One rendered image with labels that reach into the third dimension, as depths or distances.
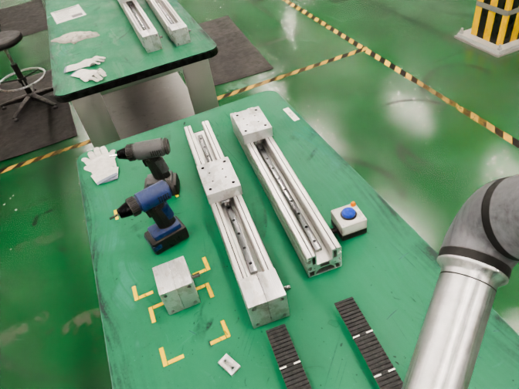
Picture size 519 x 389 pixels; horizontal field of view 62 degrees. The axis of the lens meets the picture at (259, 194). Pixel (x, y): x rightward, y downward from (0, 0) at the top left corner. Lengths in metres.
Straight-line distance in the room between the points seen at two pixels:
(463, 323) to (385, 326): 0.52
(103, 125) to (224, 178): 1.44
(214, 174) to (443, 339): 0.95
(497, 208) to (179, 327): 0.85
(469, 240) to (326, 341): 0.56
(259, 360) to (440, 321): 0.57
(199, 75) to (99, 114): 0.62
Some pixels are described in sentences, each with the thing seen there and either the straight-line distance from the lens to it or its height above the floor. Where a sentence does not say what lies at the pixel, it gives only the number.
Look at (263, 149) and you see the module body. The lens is 1.58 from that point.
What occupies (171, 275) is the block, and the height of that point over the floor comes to 0.87.
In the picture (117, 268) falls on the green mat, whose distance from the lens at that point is 1.41.
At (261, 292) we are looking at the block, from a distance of 1.10.
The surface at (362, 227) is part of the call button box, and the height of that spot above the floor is 0.81.
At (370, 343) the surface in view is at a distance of 1.09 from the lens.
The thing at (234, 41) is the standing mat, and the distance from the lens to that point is 4.60.
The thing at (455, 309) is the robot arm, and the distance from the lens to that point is 0.65.
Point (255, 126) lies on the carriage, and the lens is 1.58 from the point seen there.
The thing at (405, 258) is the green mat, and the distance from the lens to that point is 1.28.
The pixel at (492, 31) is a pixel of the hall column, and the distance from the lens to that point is 4.17.
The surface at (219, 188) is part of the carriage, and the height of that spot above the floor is 0.90.
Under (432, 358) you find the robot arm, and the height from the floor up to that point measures 1.21.
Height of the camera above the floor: 1.77
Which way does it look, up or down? 42 degrees down
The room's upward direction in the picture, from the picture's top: 11 degrees counter-clockwise
